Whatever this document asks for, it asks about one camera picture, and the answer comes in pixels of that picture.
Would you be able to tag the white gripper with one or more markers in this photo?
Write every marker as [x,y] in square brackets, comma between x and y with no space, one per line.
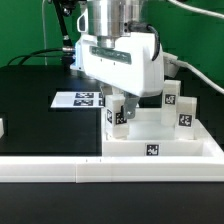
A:
[129,66]

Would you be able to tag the white square tabletop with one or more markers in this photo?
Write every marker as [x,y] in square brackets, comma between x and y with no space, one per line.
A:
[148,137]

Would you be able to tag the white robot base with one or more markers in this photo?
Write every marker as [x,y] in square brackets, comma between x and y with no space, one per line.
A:
[76,67]

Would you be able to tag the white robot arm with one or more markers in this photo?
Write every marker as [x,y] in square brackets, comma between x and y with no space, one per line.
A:
[109,20]

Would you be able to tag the white marker sheet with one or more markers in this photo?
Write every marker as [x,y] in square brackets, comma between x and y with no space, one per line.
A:
[73,99]

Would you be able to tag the white U-shaped obstacle fence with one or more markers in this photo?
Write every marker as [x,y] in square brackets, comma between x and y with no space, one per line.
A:
[113,168]

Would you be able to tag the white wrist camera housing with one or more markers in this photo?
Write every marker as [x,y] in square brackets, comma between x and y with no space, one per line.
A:
[82,22]

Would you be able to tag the black camera stand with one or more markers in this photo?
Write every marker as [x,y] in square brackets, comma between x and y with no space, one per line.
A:
[64,8]

